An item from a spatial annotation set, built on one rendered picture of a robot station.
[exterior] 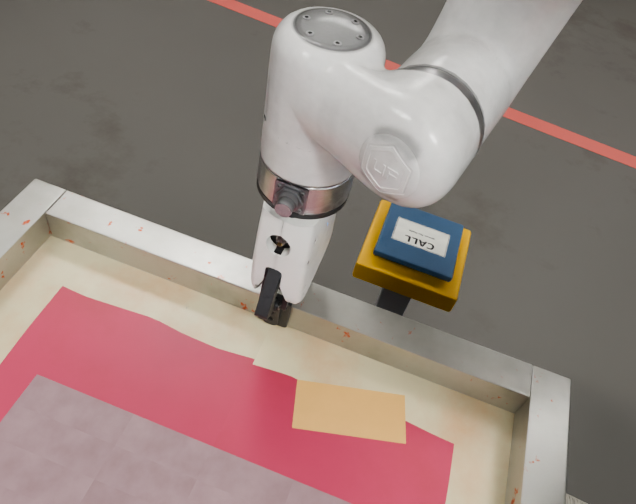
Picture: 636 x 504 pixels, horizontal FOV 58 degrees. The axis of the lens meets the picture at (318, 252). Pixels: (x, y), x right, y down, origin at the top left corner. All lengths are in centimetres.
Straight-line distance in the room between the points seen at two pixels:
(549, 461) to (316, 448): 20
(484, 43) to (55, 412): 44
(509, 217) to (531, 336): 57
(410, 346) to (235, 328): 17
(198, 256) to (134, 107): 197
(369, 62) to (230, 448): 34
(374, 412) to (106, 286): 29
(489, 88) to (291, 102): 12
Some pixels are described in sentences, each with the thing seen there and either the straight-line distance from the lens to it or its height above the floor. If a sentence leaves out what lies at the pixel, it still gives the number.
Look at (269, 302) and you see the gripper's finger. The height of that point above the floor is 108.
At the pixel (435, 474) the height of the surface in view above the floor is 98.
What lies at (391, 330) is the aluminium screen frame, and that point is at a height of 102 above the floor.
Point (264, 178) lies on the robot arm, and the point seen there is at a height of 118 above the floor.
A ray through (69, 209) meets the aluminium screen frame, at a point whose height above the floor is 102.
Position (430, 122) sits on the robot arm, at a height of 129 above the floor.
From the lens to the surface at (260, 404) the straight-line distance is 54.
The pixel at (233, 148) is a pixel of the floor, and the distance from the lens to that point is 234.
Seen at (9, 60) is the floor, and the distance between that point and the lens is 285.
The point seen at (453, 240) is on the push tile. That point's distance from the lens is 75.
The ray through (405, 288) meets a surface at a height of 94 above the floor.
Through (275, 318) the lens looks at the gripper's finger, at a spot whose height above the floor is 101.
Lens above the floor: 147
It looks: 48 degrees down
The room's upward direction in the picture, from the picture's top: 14 degrees clockwise
